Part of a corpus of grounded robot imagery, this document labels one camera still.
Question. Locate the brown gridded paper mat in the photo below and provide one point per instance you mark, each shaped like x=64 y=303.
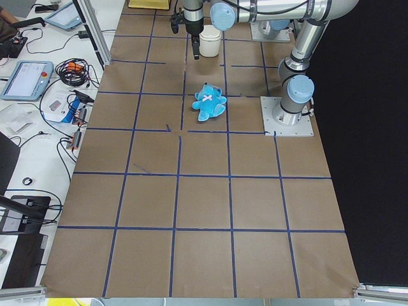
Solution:
x=162 y=205

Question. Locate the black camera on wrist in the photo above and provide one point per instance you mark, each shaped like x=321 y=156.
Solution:
x=176 y=19

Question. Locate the white blue box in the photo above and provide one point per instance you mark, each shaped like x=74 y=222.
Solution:
x=60 y=106

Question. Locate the yellow object at top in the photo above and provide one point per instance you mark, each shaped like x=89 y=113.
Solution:
x=150 y=4

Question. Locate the blue plush toy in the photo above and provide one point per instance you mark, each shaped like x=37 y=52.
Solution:
x=209 y=101

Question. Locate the teach pendant far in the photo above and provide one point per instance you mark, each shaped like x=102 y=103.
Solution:
x=65 y=18

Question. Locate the aluminium frame post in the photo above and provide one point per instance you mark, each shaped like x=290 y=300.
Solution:
x=89 y=20

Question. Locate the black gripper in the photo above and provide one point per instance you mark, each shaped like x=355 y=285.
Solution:
x=194 y=28

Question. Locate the white square base plate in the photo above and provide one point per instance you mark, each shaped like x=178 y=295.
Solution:
x=277 y=122

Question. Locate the black roll of tape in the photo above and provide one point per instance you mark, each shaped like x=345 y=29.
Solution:
x=27 y=181

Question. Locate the teach pendant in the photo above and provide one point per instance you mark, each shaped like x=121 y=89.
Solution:
x=28 y=81
x=65 y=18

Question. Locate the orange grey adapter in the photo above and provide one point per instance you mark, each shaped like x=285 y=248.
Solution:
x=74 y=143

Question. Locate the teach pendant near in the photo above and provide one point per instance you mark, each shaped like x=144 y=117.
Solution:
x=28 y=81

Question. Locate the white trash can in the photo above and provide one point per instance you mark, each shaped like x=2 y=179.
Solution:
x=210 y=41

